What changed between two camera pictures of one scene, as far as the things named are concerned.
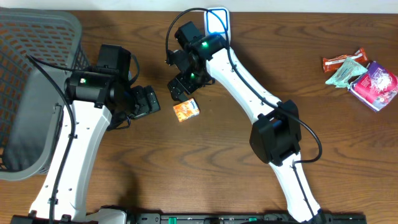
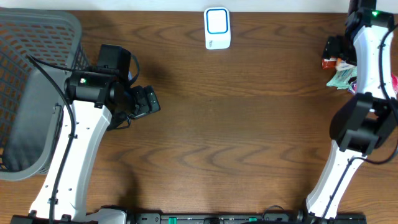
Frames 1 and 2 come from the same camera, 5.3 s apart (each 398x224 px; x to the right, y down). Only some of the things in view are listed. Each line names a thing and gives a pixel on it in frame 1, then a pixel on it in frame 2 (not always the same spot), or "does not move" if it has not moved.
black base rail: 197,218 does not move
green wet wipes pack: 351,67 does not move
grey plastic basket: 32,108 does not move
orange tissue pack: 186,109 → 343,65
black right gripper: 181,77 → 334,49
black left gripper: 147,101 does not move
